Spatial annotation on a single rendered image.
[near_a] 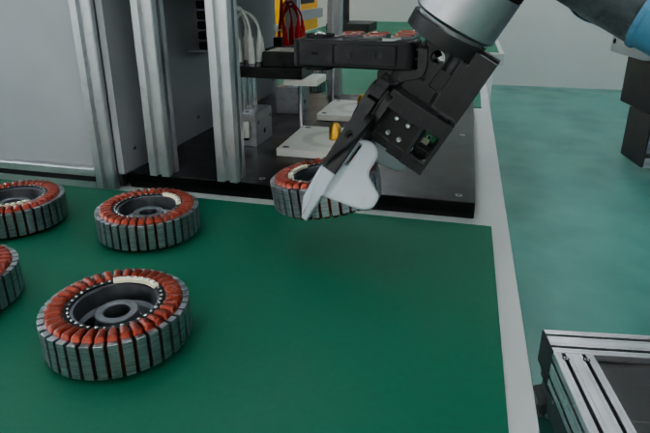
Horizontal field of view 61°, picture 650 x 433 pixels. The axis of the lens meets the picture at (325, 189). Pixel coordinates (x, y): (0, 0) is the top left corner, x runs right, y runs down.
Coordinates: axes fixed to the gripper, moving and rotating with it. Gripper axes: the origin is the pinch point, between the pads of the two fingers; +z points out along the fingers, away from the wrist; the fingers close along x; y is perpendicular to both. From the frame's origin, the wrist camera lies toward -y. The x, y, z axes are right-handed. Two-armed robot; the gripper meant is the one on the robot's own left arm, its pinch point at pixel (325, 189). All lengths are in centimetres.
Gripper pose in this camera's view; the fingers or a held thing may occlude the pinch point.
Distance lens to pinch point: 56.8
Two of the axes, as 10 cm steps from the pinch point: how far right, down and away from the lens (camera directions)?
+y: 8.1, 5.7, -1.3
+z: -4.5, 7.5, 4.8
